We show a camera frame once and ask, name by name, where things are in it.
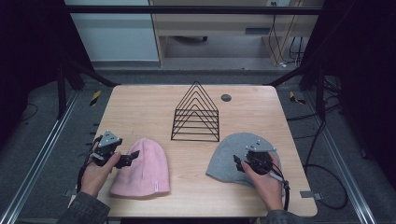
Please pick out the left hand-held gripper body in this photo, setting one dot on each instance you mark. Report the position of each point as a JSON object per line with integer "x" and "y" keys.
{"x": 107, "y": 146}

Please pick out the yellow black striped tape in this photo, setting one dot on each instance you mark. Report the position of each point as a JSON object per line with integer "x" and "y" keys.
{"x": 295, "y": 99}
{"x": 95, "y": 98}

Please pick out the round grey table grommet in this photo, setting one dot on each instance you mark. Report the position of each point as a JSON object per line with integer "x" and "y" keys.
{"x": 226, "y": 98}

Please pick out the person's left hand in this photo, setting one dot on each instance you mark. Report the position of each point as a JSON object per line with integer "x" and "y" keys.
{"x": 96, "y": 174}

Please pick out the person's right hand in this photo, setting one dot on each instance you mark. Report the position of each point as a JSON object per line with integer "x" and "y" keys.
{"x": 264, "y": 186}

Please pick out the grey metal bracket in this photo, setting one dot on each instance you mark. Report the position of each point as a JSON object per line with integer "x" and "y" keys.
{"x": 311, "y": 195}

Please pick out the pink beanie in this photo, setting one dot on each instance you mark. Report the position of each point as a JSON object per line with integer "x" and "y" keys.
{"x": 141, "y": 171}

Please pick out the black horizontal frame bar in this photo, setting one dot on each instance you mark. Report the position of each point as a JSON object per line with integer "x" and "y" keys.
{"x": 186, "y": 10}

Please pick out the white cabinet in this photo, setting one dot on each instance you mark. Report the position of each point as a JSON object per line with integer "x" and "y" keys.
{"x": 115, "y": 37}

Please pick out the grey beanie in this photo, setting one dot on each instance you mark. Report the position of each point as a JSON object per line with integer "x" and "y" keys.
{"x": 225, "y": 158}

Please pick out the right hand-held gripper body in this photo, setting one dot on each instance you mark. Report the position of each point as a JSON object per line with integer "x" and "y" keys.
{"x": 259, "y": 157}

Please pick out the black metal stand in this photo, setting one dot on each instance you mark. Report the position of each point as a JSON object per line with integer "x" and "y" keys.
{"x": 320, "y": 93}
{"x": 62, "y": 90}

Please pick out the aluminium floor rail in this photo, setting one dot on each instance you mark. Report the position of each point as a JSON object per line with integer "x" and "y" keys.
{"x": 339, "y": 155}
{"x": 40, "y": 155}

